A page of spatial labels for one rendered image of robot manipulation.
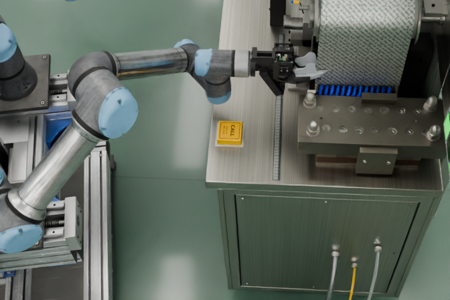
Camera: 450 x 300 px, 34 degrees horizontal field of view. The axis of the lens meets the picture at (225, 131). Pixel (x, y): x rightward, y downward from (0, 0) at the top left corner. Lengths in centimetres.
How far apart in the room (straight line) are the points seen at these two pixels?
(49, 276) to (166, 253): 48
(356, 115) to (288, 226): 46
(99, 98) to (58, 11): 206
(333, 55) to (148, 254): 133
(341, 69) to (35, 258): 108
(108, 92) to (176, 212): 132
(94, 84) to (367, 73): 75
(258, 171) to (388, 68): 46
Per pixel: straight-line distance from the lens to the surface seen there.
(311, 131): 196
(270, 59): 197
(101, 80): 182
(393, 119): 204
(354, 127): 201
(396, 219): 224
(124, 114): 180
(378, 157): 200
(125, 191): 312
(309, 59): 203
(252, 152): 210
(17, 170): 240
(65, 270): 277
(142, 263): 296
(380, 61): 201
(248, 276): 266
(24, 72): 241
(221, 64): 199
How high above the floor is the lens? 268
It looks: 56 degrees down
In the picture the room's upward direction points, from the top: 5 degrees counter-clockwise
